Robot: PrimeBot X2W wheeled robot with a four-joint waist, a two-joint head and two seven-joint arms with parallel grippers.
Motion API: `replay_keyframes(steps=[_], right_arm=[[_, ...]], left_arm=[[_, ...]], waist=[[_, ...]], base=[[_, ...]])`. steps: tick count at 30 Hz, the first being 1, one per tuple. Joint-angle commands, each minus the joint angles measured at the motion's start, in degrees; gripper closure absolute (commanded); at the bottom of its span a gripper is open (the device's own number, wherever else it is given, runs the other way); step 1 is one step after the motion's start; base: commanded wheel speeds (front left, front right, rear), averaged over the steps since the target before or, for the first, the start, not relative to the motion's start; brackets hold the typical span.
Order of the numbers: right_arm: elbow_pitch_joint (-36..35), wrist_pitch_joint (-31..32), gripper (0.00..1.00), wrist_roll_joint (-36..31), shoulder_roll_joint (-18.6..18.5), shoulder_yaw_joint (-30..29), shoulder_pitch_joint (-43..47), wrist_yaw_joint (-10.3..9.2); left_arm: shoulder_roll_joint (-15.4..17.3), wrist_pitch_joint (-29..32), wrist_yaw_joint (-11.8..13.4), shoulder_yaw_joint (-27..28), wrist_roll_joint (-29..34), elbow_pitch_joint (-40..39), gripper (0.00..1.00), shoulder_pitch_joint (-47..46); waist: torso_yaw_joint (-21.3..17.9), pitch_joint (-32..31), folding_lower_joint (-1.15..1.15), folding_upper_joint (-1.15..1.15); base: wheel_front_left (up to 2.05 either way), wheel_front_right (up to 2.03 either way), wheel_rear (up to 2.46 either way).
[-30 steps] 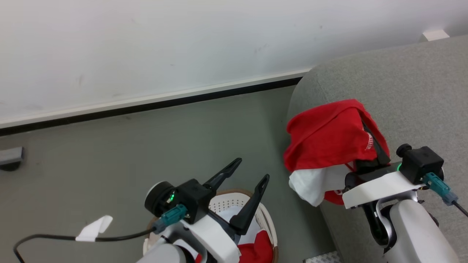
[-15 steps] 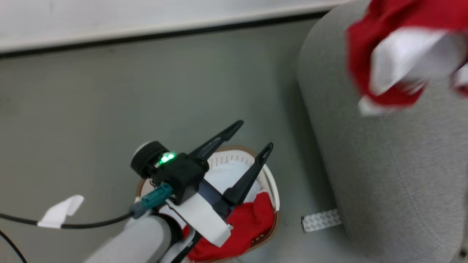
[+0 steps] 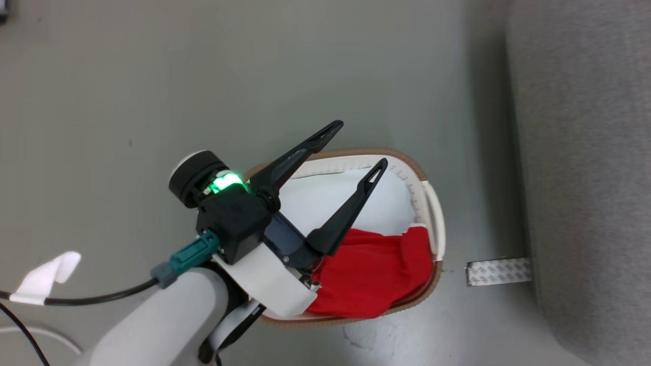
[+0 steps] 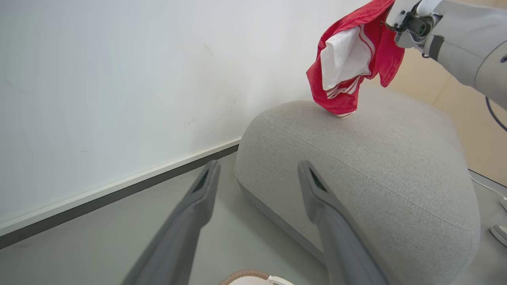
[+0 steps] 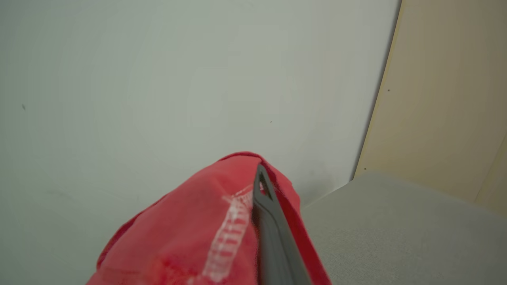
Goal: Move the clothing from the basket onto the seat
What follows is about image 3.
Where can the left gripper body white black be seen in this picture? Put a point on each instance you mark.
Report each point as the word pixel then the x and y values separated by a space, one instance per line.
pixel 274 284

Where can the grey fabric sofa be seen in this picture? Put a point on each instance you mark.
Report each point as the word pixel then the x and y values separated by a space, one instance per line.
pixel 585 178

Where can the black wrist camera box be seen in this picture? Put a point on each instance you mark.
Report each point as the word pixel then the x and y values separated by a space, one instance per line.
pixel 234 223

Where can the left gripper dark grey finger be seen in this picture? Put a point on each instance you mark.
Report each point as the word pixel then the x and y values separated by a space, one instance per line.
pixel 348 213
pixel 295 155

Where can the dark object at floor edge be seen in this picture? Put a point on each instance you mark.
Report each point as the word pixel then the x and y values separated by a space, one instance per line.
pixel 3 10

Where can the silver patterned tape strip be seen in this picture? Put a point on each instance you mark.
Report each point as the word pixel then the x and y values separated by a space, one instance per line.
pixel 498 272

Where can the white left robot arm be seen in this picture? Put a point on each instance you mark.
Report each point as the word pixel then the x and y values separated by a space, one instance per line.
pixel 163 315

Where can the white laundry basket brown rim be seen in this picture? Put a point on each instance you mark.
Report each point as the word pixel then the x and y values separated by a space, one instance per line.
pixel 325 198

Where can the red garment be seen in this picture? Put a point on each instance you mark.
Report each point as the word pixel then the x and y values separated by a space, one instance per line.
pixel 376 274

